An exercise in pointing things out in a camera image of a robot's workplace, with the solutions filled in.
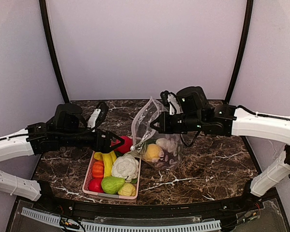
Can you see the black front table rail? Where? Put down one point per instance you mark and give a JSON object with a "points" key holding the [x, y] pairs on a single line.
{"points": [[225, 209]]}

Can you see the white slotted cable duct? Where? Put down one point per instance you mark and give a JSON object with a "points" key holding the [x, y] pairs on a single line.
{"points": [[130, 226]]}

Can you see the orange toy pumpkin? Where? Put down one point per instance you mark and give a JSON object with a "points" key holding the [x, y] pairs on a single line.
{"points": [[98, 169]]}

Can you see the black right frame post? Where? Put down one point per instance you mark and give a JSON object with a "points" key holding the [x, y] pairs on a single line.
{"points": [[241, 50]]}

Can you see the red toy apple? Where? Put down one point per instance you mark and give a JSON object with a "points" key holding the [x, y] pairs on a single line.
{"points": [[126, 147]]}

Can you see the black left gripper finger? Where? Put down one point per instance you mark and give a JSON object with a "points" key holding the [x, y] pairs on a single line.
{"points": [[112, 136], [118, 146]]}

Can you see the black left frame post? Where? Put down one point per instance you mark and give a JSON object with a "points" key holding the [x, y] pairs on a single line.
{"points": [[51, 50]]}

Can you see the pale yellow toy fruit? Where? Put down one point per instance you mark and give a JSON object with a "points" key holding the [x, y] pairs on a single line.
{"points": [[127, 189]]}

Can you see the white toy cauliflower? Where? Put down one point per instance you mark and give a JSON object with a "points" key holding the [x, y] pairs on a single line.
{"points": [[126, 167]]}

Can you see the green toy cucumber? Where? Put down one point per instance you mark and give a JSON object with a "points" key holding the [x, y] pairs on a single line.
{"points": [[145, 144]]}

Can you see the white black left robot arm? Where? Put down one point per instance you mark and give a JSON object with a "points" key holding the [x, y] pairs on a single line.
{"points": [[67, 128]]}

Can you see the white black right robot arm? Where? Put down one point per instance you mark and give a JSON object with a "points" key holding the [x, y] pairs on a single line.
{"points": [[189, 110]]}

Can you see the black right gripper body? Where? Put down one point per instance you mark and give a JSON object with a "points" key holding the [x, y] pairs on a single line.
{"points": [[163, 122]]}

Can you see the clear dotted zip top bag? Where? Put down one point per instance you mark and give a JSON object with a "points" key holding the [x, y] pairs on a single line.
{"points": [[141, 130]]}

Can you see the red toy tomato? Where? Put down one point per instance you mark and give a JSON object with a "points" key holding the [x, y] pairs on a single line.
{"points": [[95, 185]]}

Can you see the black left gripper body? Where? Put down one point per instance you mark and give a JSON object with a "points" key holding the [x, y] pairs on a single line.
{"points": [[99, 140]]}

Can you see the black frame post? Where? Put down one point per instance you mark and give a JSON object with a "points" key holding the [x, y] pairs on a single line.
{"points": [[51, 50], [241, 50]]}

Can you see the dark red toy fruit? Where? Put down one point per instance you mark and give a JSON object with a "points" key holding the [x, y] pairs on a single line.
{"points": [[170, 160]]}

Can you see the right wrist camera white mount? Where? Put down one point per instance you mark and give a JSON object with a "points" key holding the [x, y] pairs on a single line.
{"points": [[170, 101]]}

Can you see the yellow toy cauliflower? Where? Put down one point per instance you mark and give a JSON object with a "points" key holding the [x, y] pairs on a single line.
{"points": [[153, 153]]}

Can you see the yellow toy banana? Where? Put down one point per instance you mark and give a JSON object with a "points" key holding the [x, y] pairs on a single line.
{"points": [[108, 161]]}

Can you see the pink plastic basket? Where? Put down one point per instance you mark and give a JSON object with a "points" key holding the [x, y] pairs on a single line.
{"points": [[89, 177]]}

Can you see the yellow toy pepper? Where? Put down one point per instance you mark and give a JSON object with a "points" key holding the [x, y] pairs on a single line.
{"points": [[98, 156]]}

